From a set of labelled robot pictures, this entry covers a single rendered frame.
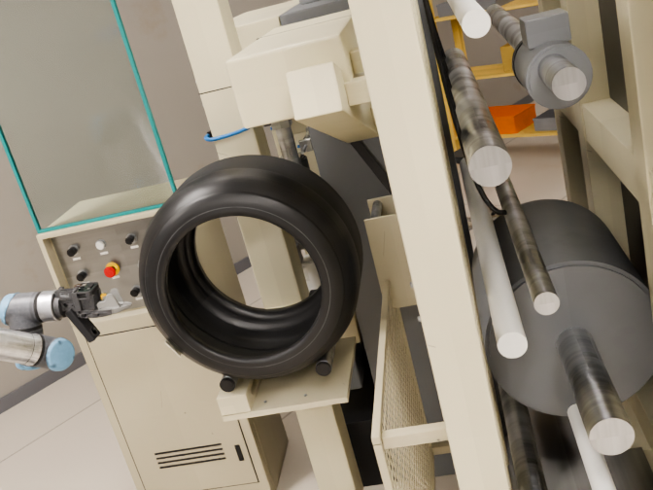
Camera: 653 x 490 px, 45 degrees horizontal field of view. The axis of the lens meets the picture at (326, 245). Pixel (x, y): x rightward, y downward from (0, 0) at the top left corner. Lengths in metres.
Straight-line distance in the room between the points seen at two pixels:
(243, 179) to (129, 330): 1.18
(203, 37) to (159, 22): 3.07
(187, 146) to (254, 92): 3.76
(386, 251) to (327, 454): 0.81
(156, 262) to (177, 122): 3.35
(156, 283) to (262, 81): 0.69
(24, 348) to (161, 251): 0.47
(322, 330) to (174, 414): 1.21
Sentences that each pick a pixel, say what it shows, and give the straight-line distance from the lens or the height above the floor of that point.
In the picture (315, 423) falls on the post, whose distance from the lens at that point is 2.73.
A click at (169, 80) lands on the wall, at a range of 5.38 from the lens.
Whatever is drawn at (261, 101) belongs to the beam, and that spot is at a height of 1.69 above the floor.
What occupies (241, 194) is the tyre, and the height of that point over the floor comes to 1.44.
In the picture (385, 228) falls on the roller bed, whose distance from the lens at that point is 2.31.
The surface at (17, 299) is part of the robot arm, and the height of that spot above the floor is 1.25.
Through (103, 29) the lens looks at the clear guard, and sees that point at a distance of 2.74.
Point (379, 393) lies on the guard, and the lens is 1.82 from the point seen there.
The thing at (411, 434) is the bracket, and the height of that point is 0.98.
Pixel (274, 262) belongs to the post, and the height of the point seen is 1.10.
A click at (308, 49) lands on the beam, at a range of 1.65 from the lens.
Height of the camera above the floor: 1.93
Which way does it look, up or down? 19 degrees down
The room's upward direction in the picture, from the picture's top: 15 degrees counter-clockwise
